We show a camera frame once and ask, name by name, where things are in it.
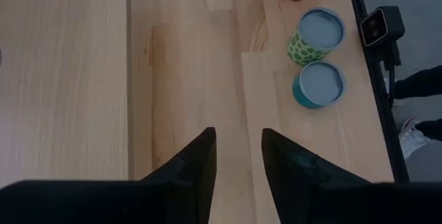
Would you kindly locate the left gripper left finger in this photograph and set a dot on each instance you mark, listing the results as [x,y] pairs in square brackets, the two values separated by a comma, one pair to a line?
[200,168]

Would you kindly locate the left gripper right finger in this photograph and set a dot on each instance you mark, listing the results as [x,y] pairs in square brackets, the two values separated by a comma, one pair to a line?
[293,175]

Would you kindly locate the short teal tuna can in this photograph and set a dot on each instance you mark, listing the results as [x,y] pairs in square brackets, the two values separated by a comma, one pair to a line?
[321,84]

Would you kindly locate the person's white shoe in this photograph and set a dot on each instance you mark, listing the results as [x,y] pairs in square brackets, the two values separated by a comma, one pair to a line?
[411,141]

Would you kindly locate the person's leg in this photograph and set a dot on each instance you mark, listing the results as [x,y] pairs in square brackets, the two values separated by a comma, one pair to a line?
[431,129]
[421,84]

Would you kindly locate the short green peas can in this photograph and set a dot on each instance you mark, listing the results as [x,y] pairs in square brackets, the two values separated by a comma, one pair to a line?
[321,30]

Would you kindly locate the black metal table frame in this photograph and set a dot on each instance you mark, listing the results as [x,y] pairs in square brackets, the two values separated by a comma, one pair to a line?
[390,141]

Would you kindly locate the black table-level camera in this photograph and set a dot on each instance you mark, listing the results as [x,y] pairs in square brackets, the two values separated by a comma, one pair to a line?
[386,23]

